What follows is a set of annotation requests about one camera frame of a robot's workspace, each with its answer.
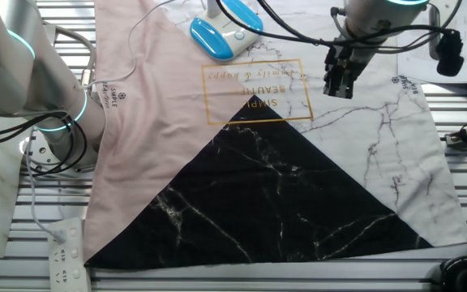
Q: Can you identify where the thin white lamp cable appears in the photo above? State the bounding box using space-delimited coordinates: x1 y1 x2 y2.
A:
24 0 178 244

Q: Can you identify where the black cable coil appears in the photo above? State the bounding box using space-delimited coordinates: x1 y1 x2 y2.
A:
0 111 89 178

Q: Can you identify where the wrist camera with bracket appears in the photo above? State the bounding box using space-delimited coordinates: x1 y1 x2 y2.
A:
427 2 465 78

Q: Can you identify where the blue white desk lamp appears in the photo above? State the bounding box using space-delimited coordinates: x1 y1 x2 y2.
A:
188 0 264 62

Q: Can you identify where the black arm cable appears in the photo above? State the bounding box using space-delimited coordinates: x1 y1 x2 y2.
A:
256 0 464 56
215 0 453 46

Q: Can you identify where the thick grey robot cable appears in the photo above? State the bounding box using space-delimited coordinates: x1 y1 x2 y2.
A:
53 24 97 89

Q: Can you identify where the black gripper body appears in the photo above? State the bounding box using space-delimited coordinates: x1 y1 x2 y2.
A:
323 43 365 88

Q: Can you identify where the printed paper sheet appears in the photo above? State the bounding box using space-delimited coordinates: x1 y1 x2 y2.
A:
395 0 467 84

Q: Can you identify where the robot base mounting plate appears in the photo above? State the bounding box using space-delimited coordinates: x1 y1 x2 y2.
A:
18 129 96 179

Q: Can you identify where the marble pink black tablecloth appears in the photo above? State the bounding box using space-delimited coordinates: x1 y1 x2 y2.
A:
82 0 467 271

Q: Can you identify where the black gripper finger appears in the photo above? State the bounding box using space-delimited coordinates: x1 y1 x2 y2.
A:
323 79 341 98
338 80 356 100

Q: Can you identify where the black round stand base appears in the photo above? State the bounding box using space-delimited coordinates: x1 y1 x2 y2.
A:
431 255 467 292

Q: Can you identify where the white power strip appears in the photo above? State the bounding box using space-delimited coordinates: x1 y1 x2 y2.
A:
46 217 92 292

